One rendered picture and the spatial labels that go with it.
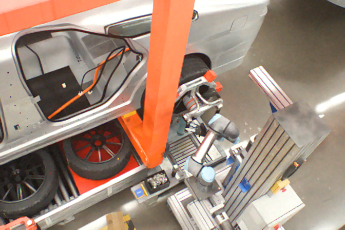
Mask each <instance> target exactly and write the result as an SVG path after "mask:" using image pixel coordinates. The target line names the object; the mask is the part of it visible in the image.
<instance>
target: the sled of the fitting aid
mask: <svg viewBox="0 0 345 230"><path fill-rule="evenodd" d="M188 134H190V133H189V132H188V133H185V135H184V136H186V135H188ZM184 136H179V135H177V134H175V135H173V136H171V137H169V138H168V139H167V142H168V143H169V144H170V143H172V142H174V141H176V140H178V139H180V138H182V137H184Z"/></svg>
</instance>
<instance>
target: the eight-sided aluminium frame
mask: <svg viewBox="0 0 345 230"><path fill-rule="evenodd" d="M194 83H195V84H194ZM192 84H193V85H192ZM201 85H207V86H208V89H210V88H213V89H216V87H217V85H216V83H214V81H212V82H211V83H209V82H208V81H207V80H206V79H205V77H204V76H202V77H199V78H198V79H196V80H193V81H191V82H188V83H186V84H183V85H182V86H180V88H179V89H177V93H178V94H179V96H178V97H177V98H176V99H175V102H176V101H177V100H179V99H180V97H181V96H183V95H184V94H185V93H186V92H187V91H189V90H191V89H193V88H196V87H199V86H201ZM211 99H212V97H206V99H205V100H206V101H207V102H209V101H210V100H211ZM188 112H189V111H188V109H187V110H185V111H183V112H180V113H177V114H175V113H172V116H171V120H173V121H180V117H181V115H183V114H185V113H188Z"/></svg>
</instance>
